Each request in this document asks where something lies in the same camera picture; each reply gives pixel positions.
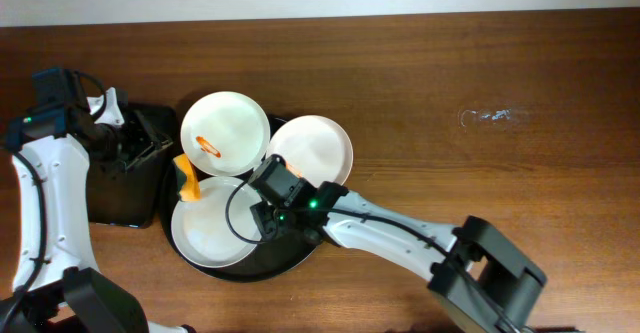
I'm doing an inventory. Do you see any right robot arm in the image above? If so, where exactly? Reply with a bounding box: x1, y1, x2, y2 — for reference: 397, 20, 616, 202
249, 180, 547, 332

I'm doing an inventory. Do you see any green and yellow sponge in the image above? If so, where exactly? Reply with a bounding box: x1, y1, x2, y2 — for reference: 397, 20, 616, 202
172, 154, 201, 202

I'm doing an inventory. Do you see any pale blue plate front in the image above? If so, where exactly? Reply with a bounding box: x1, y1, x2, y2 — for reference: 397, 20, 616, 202
171, 177, 261, 268

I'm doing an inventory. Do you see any white plate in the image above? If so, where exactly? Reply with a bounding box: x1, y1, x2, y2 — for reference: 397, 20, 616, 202
180, 91, 271, 176
266, 115, 354, 187

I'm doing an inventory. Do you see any white plate top left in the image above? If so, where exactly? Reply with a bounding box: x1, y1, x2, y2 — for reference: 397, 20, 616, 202
180, 91, 271, 176

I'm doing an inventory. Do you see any black round tray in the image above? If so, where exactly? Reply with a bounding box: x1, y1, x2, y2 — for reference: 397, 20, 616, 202
157, 162, 316, 283

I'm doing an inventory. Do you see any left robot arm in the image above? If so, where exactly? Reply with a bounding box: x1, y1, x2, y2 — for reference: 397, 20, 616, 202
1, 88, 167, 332

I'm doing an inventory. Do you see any white plate top right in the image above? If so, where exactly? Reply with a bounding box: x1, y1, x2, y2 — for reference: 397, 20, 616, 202
266, 115, 354, 187

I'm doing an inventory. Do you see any black rectangular tray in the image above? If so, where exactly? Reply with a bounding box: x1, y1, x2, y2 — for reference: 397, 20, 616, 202
86, 103, 179, 228

